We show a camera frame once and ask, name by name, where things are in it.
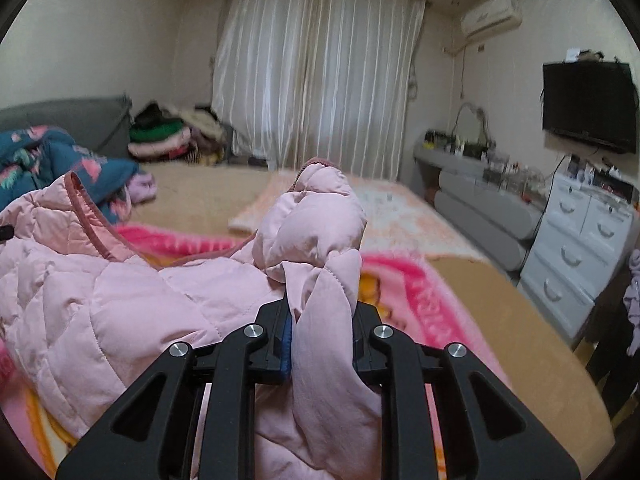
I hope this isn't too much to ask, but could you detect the pink quilted jacket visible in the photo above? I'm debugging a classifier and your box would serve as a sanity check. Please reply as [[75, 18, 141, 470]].
[[1, 162, 381, 479]]

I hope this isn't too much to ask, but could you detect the pile of folded clothes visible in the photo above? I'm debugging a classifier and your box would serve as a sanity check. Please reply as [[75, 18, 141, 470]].
[[127, 101, 230, 166]]

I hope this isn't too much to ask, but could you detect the pink cartoon fleece blanket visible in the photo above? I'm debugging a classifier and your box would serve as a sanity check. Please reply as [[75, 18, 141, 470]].
[[1, 224, 510, 478]]

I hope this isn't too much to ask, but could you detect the purple hanging cloth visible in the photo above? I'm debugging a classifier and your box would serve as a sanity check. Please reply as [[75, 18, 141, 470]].
[[623, 249, 640, 356]]

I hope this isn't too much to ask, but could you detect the grey curved dressing table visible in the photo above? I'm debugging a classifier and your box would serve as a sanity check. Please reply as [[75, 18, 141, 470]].
[[413, 142, 547, 273]]

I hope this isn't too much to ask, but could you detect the white drawer cabinet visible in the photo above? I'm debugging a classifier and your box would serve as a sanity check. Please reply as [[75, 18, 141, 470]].
[[518, 174, 639, 347]]

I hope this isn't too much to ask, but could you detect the blue floral quilt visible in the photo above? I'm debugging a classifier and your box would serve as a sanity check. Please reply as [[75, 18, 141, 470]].
[[0, 126, 140, 223]]

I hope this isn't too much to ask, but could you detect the grey headboard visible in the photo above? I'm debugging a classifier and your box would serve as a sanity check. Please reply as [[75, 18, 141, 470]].
[[1, 94, 132, 158]]

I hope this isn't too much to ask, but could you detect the white striped curtain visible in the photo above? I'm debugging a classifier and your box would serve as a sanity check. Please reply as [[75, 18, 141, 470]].
[[212, 0, 426, 180]]

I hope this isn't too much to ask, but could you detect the white air conditioner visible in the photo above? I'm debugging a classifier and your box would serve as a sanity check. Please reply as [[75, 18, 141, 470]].
[[460, 0, 523, 41]]

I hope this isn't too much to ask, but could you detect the black wall television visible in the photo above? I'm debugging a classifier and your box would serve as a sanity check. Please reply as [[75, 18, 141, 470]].
[[541, 61, 639, 154]]

